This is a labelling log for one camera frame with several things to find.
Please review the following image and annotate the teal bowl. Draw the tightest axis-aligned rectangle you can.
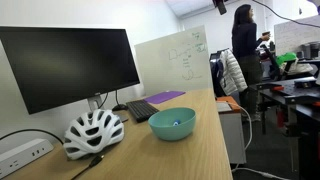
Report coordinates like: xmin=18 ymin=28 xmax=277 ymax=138
xmin=147 ymin=106 xmax=197 ymax=142

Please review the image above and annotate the purple mouse pad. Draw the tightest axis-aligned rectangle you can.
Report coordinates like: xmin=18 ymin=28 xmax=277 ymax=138
xmin=143 ymin=90 xmax=186 ymax=105

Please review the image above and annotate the whiteboard with green writing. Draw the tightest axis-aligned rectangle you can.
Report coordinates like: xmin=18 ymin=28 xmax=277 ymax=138
xmin=134 ymin=25 xmax=213 ymax=98

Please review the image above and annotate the black keyboard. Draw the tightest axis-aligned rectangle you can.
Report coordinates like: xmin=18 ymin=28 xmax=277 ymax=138
xmin=125 ymin=99 xmax=160 ymax=123

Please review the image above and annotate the black computer mouse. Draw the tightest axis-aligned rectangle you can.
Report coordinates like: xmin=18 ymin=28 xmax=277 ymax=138
xmin=111 ymin=103 xmax=129 ymax=112

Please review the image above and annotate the dark jacket on chair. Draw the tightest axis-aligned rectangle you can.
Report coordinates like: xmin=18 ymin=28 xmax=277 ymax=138
xmin=209 ymin=58 xmax=228 ymax=98

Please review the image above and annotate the silver monitor stand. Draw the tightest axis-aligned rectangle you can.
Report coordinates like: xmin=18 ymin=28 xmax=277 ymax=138
xmin=87 ymin=94 xmax=130 ymax=123

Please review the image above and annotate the orange pad on cabinet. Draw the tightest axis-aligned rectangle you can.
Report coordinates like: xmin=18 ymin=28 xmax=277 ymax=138
xmin=216 ymin=96 xmax=241 ymax=114

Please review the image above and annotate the white puffer jacket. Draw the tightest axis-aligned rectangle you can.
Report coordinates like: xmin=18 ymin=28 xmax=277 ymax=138
xmin=218 ymin=48 xmax=249 ymax=97

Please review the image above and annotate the gray filing cabinet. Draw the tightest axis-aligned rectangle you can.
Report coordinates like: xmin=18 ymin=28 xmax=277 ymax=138
xmin=215 ymin=101 xmax=247 ymax=165

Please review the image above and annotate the black computer monitor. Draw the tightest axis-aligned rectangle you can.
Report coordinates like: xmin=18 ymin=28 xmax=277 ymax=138
xmin=0 ymin=25 xmax=141 ymax=115

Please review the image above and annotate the person in dark clothes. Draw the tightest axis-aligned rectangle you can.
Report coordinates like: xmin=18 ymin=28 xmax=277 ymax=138
xmin=231 ymin=3 xmax=272 ymax=123

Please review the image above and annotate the white bicycle helmet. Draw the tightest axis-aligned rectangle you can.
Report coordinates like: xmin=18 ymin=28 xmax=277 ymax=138
xmin=63 ymin=108 xmax=125 ymax=161

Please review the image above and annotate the black office chair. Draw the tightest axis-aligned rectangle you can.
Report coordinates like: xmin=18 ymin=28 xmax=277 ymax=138
xmin=259 ymin=44 xmax=283 ymax=81

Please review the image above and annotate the green object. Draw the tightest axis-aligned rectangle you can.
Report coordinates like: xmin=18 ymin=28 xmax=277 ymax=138
xmin=275 ymin=52 xmax=298 ymax=67

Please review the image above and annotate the black workbench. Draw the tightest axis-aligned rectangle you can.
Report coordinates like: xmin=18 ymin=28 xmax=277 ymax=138
xmin=249 ymin=76 xmax=320 ymax=180

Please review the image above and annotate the large whiteboard partition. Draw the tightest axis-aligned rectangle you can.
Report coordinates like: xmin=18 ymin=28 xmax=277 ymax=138
xmin=273 ymin=14 xmax=320 ymax=57

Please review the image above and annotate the white power strip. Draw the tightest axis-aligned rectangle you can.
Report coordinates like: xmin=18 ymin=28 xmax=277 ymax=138
xmin=0 ymin=138 xmax=55 ymax=180

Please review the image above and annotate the black usb cable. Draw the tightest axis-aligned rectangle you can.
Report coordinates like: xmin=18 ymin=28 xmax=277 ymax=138
xmin=69 ymin=154 xmax=105 ymax=180

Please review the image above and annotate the white cable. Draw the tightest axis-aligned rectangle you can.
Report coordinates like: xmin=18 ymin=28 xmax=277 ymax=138
xmin=229 ymin=101 xmax=292 ymax=180

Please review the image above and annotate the black overhead camera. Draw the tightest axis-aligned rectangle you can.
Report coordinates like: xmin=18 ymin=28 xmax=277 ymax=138
xmin=212 ymin=0 xmax=228 ymax=16

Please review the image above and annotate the black power strip cord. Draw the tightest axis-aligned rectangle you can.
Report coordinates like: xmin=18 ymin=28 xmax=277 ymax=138
xmin=0 ymin=128 xmax=65 ymax=145

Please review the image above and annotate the black overhead cable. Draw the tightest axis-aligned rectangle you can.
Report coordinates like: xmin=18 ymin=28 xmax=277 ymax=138
xmin=252 ymin=0 xmax=320 ymax=29

